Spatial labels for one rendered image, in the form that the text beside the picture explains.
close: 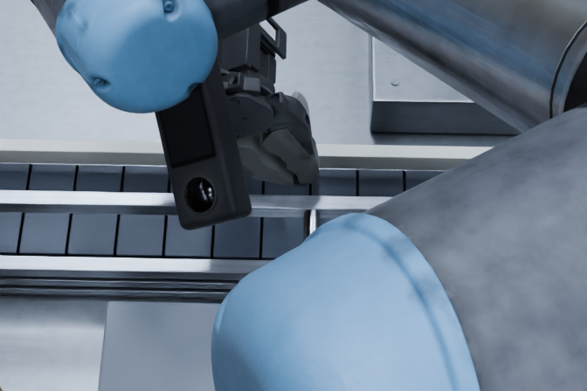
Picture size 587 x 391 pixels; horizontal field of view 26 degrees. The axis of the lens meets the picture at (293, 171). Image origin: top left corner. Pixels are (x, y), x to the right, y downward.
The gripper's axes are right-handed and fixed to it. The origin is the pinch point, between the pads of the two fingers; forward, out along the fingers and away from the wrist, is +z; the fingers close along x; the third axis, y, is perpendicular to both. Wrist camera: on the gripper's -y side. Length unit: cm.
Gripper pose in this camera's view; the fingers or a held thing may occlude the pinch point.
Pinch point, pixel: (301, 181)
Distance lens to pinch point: 97.4
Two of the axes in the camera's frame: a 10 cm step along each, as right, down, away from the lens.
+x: -8.7, 2.5, 4.4
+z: 5.0, 4.6, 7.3
